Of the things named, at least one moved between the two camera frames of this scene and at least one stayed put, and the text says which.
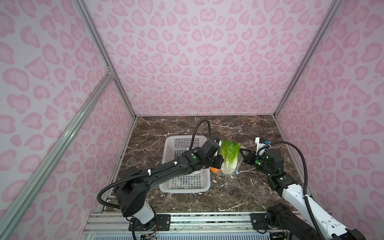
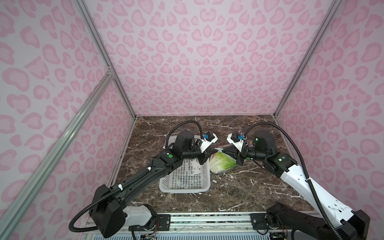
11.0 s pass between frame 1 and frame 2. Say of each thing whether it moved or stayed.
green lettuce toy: moved
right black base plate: stayed
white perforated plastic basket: stayed
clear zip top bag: moved
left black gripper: moved
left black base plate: stayed
